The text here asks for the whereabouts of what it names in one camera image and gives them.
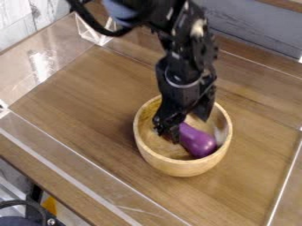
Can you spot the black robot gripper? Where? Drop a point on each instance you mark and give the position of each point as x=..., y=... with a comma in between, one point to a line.
x=186, y=78

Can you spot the purple toy eggplant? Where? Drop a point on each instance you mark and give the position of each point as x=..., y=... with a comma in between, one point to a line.
x=198, y=142

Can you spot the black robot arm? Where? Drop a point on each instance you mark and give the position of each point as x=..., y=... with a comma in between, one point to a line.
x=177, y=20

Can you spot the brown wooden bowl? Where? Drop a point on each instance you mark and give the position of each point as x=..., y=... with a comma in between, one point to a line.
x=169, y=157

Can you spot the black clamp with screw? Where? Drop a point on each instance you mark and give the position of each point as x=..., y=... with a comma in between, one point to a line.
x=47, y=203

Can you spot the clear acrylic tray wall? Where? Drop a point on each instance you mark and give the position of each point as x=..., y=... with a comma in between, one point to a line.
x=69, y=99

